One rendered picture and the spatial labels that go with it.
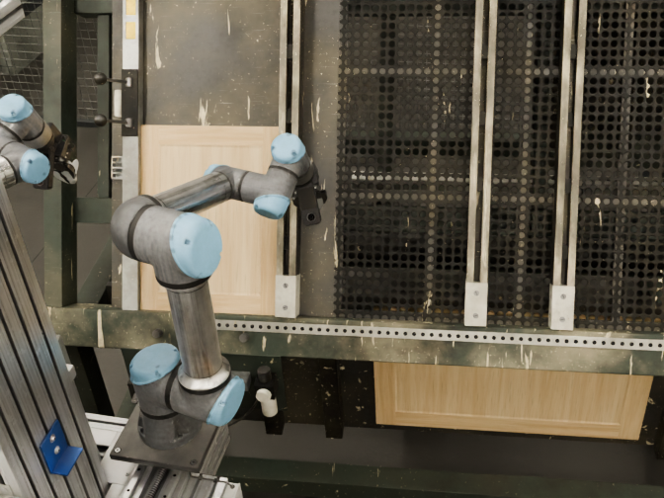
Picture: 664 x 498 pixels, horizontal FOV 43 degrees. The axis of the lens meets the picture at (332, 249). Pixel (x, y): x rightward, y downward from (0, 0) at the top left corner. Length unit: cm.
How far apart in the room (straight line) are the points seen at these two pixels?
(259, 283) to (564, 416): 116
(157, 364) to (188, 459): 25
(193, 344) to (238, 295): 83
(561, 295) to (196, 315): 114
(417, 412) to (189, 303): 149
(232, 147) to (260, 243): 30
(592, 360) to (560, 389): 43
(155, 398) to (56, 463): 25
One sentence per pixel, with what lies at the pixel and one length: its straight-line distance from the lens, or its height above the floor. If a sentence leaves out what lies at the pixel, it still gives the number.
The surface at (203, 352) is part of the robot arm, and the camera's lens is 181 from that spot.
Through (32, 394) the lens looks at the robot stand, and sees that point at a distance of 182.
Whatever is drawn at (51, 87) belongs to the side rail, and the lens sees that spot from 277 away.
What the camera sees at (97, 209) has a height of 111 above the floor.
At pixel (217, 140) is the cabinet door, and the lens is 260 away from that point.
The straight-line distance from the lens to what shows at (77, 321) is 276.
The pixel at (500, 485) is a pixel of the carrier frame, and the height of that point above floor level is 18.
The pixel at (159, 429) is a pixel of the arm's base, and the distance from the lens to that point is 205.
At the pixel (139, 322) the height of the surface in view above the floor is 88.
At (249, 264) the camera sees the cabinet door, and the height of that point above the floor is 102.
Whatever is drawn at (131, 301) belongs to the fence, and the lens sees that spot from 269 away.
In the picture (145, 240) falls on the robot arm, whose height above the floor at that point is 165.
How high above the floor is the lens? 260
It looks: 37 degrees down
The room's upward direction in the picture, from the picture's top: 4 degrees counter-clockwise
